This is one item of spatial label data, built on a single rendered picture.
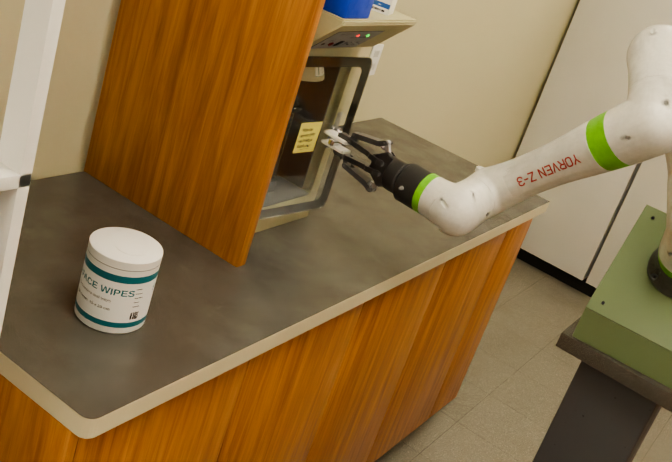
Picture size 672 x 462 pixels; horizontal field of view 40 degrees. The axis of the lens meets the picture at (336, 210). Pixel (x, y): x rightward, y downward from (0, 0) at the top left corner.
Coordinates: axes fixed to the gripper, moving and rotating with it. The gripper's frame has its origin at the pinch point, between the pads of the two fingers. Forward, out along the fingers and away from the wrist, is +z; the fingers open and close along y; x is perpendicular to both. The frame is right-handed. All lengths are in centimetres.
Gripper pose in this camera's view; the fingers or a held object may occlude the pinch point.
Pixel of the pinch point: (337, 141)
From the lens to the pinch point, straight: 214.7
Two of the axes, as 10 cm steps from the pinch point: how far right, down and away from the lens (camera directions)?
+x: -6.1, 1.3, -7.8
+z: -7.3, -4.6, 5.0
